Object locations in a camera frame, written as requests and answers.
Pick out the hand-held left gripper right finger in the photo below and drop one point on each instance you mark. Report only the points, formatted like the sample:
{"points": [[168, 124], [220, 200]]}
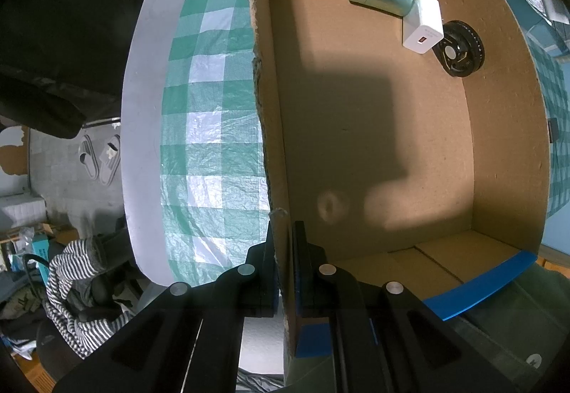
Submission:
{"points": [[305, 277]]}

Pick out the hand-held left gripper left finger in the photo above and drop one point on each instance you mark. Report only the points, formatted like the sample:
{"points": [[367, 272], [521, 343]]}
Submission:
{"points": [[262, 268]]}

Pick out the blue cardboard box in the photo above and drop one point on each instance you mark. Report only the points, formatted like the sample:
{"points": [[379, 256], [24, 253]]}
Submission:
{"points": [[378, 130]]}

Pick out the round black and silver disc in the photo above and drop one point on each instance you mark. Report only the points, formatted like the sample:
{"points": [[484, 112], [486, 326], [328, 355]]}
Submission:
{"points": [[473, 62]]}

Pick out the white cube charger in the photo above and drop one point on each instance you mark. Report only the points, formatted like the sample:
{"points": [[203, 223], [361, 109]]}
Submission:
{"points": [[423, 25]]}

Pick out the green checkered tablecloth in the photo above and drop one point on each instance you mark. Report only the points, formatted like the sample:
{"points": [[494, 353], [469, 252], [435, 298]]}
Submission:
{"points": [[209, 130]]}

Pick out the black office chair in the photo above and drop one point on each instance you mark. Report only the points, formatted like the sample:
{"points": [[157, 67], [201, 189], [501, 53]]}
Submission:
{"points": [[98, 290]]}

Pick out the striped cloth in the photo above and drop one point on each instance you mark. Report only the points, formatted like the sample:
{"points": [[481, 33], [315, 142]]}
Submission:
{"points": [[67, 268]]}

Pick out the teal carton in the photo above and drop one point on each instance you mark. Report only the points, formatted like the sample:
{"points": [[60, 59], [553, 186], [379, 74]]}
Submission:
{"points": [[41, 248]]}

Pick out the white foam box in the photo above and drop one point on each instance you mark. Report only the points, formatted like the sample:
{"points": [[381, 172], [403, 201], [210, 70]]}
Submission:
{"points": [[22, 210]]}

